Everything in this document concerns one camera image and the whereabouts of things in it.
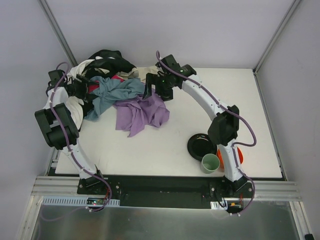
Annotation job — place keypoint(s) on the magenta cloth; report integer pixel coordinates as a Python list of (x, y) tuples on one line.
[(96, 85)]

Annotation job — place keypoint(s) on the left aluminium frame post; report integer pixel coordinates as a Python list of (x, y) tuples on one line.
[(57, 31)]

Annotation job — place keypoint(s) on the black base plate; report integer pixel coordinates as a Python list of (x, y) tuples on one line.
[(165, 191)]

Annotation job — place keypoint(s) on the black mesh cloth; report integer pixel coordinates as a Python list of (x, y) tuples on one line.
[(106, 53)]

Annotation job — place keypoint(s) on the pale green cup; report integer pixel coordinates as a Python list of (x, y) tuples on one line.
[(209, 163)]

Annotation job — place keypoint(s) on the beige folded cloth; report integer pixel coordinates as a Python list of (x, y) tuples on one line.
[(138, 72)]

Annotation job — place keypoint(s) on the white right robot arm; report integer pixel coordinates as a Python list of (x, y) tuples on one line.
[(224, 127)]

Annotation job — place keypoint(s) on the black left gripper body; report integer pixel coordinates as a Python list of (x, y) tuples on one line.
[(83, 88)]

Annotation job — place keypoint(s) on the orange bowl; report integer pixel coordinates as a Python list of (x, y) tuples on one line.
[(240, 154)]

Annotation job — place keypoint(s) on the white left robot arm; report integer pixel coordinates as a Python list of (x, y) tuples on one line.
[(59, 128)]

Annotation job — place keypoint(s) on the aluminium front rail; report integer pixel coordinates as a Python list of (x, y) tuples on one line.
[(265, 190)]

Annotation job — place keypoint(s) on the aluminium frame post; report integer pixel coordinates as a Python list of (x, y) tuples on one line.
[(57, 31), (279, 30)]

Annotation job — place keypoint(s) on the right aluminium frame post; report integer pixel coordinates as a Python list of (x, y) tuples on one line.
[(279, 30)]

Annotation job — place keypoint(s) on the lilac cloth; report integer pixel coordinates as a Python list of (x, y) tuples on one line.
[(132, 115)]

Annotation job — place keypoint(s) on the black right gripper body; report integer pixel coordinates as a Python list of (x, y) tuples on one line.
[(157, 83)]

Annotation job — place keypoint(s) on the cream black tote bag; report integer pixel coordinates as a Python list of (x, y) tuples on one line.
[(108, 67)]

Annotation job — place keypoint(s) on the blue-grey cloth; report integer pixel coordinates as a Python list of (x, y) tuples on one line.
[(110, 91)]

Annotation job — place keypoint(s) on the white cloth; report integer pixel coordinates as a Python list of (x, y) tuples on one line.
[(75, 104)]

